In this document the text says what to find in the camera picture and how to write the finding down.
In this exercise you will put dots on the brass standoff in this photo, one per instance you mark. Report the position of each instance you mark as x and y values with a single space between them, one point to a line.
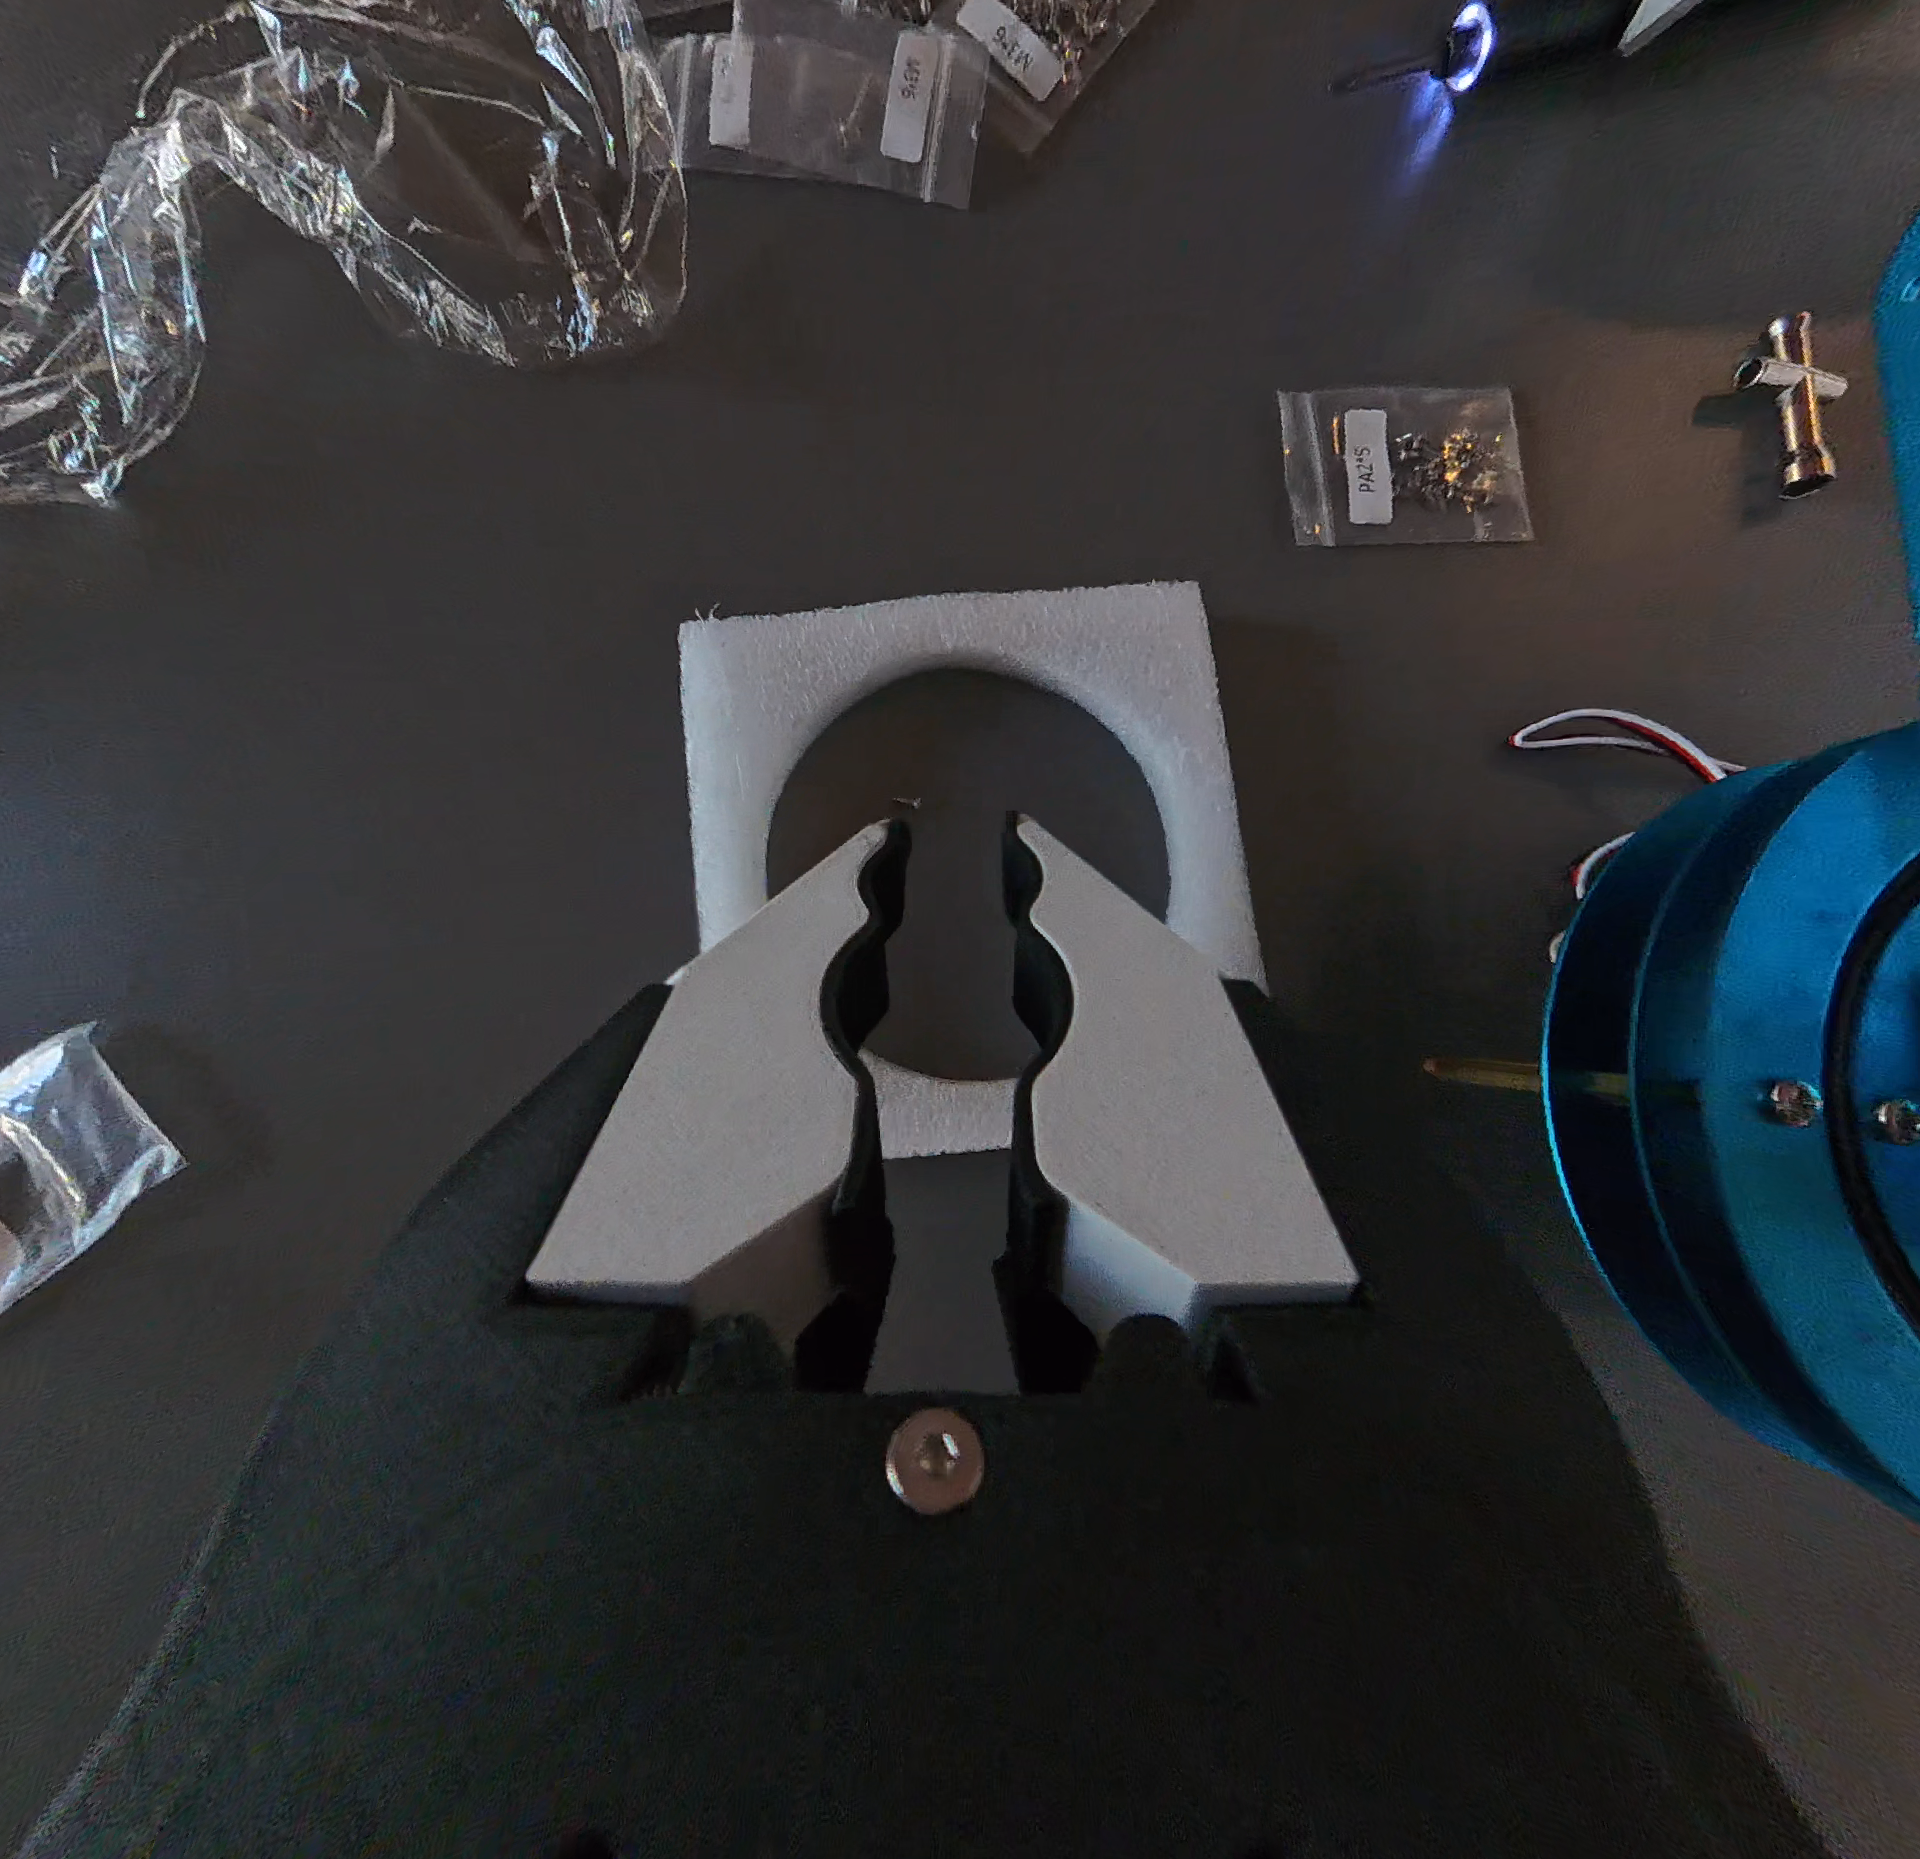
1478 1075

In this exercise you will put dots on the dark grey desk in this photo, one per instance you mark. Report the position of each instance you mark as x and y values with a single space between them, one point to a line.
450 690

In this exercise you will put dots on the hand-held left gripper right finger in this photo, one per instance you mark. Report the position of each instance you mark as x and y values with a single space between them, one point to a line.
1186 1126

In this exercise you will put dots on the white foam square with hole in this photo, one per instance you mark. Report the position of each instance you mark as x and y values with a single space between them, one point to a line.
719 781

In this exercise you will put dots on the metal cross wrench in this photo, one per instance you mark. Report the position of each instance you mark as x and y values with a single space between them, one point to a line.
1798 404

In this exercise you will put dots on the black electric screwdriver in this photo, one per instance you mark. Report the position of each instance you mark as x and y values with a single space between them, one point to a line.
1544 15

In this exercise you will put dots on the blue toy robot arm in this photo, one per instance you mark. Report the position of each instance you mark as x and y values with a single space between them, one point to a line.
1726 990

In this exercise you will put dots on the crumpled clear plastic wrap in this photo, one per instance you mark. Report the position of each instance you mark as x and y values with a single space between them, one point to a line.
450 241

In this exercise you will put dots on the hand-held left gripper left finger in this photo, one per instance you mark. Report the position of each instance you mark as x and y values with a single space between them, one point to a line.
706 1126

